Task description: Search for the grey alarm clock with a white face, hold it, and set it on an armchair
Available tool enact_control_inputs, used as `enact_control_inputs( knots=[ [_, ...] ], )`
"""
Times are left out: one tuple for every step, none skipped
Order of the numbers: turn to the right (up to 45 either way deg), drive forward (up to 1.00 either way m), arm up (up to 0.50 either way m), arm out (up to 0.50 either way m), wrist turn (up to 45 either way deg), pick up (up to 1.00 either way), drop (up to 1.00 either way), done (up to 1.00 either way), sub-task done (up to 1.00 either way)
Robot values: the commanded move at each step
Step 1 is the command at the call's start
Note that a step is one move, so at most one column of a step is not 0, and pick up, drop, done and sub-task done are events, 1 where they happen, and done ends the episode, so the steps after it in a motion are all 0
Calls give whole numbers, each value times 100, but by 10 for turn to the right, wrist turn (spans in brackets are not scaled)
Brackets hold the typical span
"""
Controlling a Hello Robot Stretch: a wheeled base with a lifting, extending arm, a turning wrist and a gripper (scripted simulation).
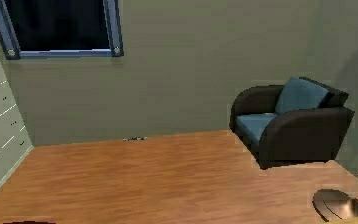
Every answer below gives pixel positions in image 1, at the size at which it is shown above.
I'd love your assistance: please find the black armchair with blue cushions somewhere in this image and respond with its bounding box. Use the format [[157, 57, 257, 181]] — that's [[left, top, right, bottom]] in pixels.
[[228, 76, 356, 171]]

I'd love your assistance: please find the small dark flat object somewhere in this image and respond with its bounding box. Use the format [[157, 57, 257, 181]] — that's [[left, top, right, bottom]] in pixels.
[[122, 135, 147, 143]]

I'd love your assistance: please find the blue framed window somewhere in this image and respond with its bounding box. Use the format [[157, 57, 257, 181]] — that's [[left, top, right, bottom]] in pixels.
[[0, 0, 125, 61]]

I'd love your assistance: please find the white chest of drawers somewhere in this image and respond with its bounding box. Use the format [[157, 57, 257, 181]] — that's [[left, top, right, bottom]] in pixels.
[[0, 52, 34, 203]]

